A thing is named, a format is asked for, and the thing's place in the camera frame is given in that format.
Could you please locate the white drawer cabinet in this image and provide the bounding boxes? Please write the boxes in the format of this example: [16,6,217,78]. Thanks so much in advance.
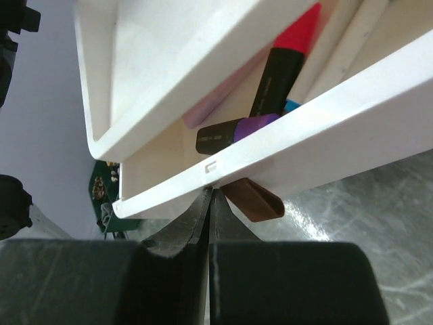
[74,0,312,163]

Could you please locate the green cap white marker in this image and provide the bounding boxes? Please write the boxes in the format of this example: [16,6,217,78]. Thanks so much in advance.
[304,0,391,103]

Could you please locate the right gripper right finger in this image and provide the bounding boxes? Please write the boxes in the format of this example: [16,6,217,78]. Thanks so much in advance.
[208,189,260,324]

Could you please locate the blue cap white marker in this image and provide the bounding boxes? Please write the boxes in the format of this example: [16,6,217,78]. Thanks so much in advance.
[283,99,301,114]

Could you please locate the grey black clip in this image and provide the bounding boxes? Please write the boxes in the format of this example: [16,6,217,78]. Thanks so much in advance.
[97,202,116,234]

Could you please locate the green compartment tray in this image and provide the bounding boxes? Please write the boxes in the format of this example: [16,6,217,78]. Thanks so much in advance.
[88,160,140,235]

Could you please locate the black purple highlighter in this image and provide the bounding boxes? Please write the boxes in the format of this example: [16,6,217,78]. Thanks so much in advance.
[196,114,280,155]

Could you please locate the white top drawer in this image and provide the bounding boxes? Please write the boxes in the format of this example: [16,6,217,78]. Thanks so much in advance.
[114,1,432,219]

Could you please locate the brown patterned hair ties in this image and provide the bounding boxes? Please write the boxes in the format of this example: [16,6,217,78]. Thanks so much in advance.
[91,174,108,200]

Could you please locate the black pink highlighter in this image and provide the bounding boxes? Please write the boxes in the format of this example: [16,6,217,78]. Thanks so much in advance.
[249,2,321,117]

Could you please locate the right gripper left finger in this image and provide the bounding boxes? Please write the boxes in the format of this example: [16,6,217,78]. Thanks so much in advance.
[142,188,212,324]

